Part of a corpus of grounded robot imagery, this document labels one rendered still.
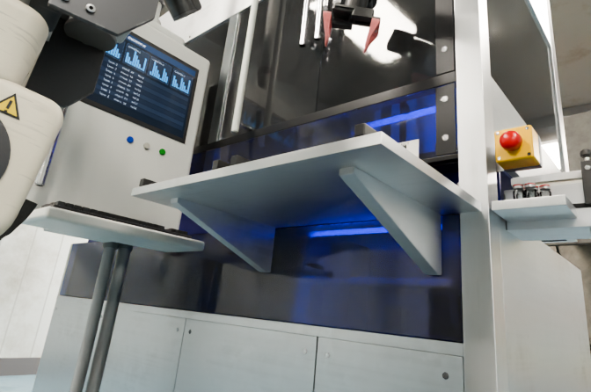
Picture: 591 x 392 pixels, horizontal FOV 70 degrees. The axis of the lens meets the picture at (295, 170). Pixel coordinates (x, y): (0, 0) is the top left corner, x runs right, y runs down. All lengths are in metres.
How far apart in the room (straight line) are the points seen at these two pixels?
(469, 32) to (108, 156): 1.09
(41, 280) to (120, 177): 2.67
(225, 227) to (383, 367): 0.50
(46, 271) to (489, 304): 3.59
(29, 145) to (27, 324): 3.62
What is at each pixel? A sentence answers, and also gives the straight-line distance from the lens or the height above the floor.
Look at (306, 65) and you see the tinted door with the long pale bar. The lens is 1.44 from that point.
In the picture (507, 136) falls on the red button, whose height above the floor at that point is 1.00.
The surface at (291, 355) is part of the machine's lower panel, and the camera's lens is 1.17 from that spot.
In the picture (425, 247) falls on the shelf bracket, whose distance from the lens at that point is 0.90.
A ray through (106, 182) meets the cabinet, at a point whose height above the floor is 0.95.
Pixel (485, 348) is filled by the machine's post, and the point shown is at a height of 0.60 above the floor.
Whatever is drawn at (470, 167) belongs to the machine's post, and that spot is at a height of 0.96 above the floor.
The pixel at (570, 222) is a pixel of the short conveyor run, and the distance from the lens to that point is 1.03.
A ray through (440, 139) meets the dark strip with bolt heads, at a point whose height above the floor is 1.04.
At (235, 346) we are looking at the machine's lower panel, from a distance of 1.32.
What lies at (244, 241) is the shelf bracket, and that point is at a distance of 1.18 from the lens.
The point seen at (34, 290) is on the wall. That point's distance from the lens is 4.04.
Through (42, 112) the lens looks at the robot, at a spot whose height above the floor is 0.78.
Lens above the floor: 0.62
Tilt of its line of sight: 19 degrees up
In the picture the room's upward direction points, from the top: 6 degrees clockwise
